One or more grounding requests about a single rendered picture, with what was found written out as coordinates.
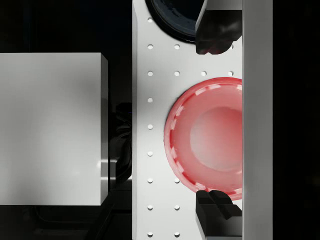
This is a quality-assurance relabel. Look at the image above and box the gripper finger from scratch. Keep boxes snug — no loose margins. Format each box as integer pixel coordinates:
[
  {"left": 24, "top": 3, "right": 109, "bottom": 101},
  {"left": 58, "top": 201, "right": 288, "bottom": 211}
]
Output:
[
  {"left": 194, "top": 9, "right": 243, "bottom": 55},
  {"left": 195, "top": 189, "right": 243, "bottom": 237}
]

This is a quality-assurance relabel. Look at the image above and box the black plate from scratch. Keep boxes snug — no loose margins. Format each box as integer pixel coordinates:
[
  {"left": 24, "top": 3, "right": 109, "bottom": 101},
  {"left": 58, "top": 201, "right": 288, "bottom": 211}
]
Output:
[{"left": 144, "top": 0, "right": 208, "bottom": 43}]

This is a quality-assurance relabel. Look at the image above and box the red plate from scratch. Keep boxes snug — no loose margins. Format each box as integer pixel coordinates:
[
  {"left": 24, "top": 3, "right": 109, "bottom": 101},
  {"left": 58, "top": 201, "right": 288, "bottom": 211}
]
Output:
[{"left": 163, "top": 76, "right": 243, "bottom": 202}]

